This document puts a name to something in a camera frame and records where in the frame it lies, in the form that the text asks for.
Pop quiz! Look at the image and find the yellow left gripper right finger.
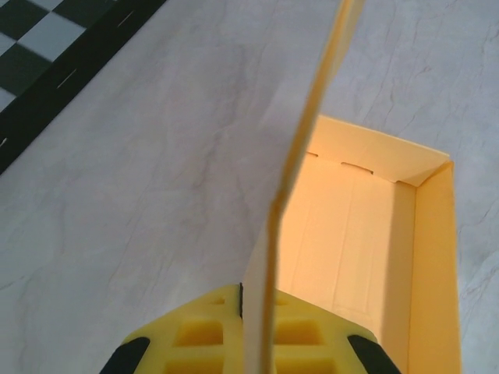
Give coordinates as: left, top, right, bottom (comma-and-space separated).
274, 288, 402, 374

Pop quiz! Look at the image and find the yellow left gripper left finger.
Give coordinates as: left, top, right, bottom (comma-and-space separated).
101, 283, 246, 374

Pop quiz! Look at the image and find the yellow paper box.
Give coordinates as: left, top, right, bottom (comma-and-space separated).
241, 0, 465, 374

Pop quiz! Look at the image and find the black grey checkerboard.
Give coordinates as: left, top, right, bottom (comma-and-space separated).
0, 0, 167, 176

